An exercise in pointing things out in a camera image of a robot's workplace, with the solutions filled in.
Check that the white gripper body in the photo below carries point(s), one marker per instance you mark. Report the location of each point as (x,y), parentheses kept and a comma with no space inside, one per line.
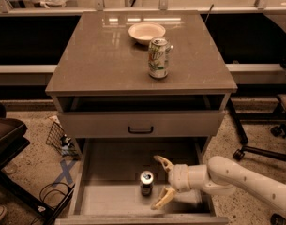
(178,178)

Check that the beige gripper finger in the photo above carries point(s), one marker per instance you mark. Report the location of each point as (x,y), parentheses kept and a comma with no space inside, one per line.
(165,196)
(166,164)

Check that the redbull can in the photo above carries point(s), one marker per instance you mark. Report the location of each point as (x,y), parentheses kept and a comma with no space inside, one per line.
(146,183)

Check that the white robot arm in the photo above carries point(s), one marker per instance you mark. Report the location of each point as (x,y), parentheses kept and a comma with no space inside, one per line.
(220,176)

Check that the open bottom drawer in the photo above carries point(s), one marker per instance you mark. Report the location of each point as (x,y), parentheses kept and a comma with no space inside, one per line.
(107,188)

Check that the grey drawer cabinet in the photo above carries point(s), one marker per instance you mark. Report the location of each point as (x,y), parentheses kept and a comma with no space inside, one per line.
(104,70)

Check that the green white soda can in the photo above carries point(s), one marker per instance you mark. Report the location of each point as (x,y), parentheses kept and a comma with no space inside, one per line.
(158,57)

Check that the black office chair base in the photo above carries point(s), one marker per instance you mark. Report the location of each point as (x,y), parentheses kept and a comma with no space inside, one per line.
(279,114)

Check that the white bowl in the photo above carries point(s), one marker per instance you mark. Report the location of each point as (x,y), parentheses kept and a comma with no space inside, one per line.
(144,32)

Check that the dark cart on left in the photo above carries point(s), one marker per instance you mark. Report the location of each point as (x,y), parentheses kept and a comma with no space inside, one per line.
(12,142)

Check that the middle drawer with black handle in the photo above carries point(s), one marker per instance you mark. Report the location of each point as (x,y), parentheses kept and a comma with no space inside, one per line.
(140,124)

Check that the black wire basket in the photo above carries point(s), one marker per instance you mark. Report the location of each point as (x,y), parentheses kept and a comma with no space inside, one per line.
(60,142)

